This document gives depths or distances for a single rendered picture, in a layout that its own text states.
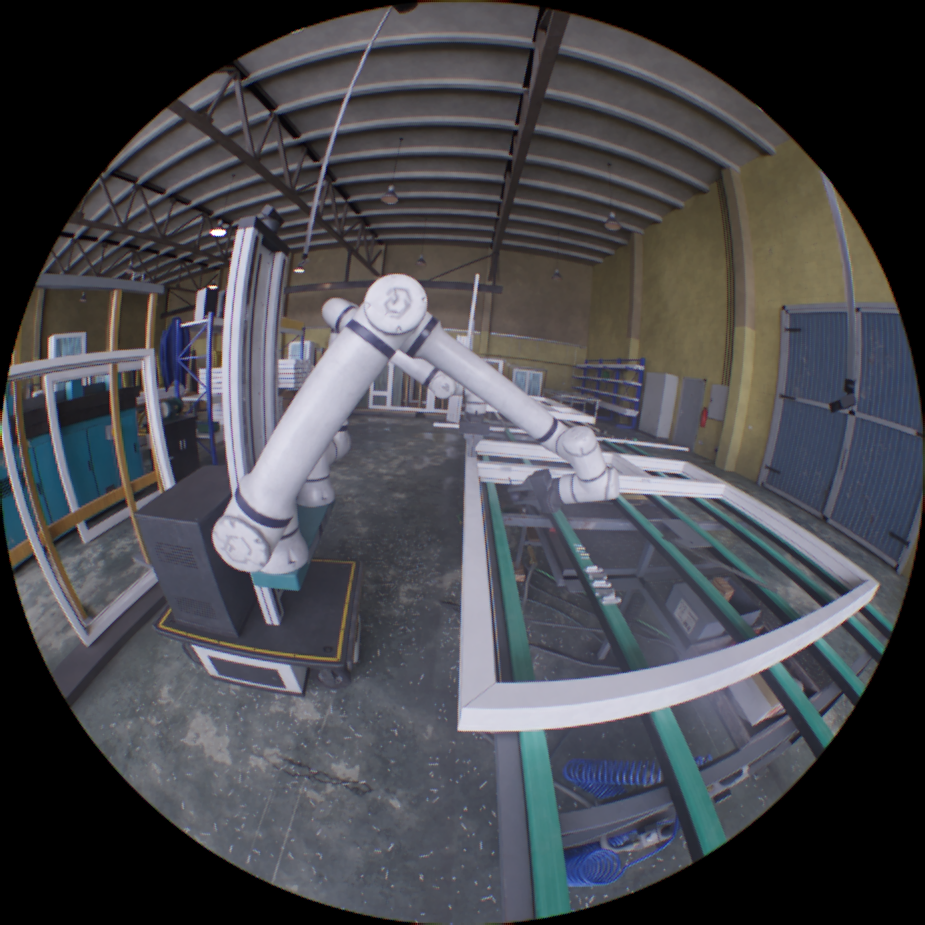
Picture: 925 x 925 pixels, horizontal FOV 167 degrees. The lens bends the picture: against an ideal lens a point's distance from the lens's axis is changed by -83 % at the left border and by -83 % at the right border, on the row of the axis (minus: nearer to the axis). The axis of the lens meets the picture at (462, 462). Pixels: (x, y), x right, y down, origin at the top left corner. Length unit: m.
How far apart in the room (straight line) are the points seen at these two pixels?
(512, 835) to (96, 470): 3.84
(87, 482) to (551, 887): 3.86
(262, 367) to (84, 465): 2.82
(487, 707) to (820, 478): 7.08
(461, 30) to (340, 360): 7.87
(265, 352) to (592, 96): 8.81
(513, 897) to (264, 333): 1.47
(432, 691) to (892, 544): 6.60
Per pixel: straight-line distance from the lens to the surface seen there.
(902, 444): 6.72
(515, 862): 0.46
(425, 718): 1.46
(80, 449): 3.74
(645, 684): 0.52
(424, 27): 8.18
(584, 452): 0.80
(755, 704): 1.03
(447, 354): 0.77
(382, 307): 0.59
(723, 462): 8.47
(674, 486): 1.67
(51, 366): 2.12
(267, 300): 1.29
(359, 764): 1.39
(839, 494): 7.04
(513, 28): 8.04
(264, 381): 1.28
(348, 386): 0.62
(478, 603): 0.55
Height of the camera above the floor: 1.30
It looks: 17 degrees down
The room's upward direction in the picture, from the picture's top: 5 degrees clockwise
